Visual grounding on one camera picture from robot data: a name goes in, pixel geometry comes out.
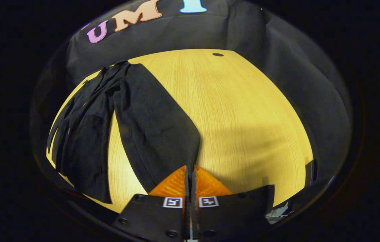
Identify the black buttoned coat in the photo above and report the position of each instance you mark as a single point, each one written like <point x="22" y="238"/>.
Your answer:
<point x="156" y="134"/>

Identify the dark chair backrest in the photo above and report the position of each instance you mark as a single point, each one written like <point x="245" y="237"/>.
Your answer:
<point x="311" y="173"/>

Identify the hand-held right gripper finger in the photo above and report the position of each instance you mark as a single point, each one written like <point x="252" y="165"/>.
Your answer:
<point x="193" y="201"/>
<point x="186" y="195"/>

